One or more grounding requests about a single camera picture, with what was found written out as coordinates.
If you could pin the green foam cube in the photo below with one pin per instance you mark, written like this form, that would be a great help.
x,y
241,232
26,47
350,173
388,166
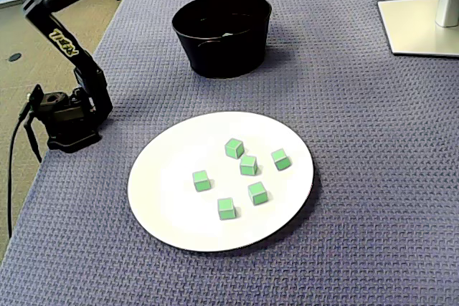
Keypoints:
x,y
226,210
228,34
258,195
202,182
280,161
248,167
234,149

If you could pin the black robot arm with stickers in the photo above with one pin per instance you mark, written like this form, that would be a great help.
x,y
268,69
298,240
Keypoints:
x,y
82,69

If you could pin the white round plate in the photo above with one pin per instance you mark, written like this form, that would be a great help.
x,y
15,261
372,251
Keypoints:
x,y
215,130

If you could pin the black round bucket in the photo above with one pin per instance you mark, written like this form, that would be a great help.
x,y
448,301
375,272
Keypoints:
x,y
229,58

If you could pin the black floor outlet cover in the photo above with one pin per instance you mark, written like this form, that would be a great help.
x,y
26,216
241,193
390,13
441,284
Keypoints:
x,y
15,57

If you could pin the white monitor stand base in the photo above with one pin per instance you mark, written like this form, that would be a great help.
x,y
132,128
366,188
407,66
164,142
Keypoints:
x,y
412,26

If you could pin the blue woven table cloth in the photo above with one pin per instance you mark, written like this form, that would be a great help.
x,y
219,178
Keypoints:
x,y
358,177

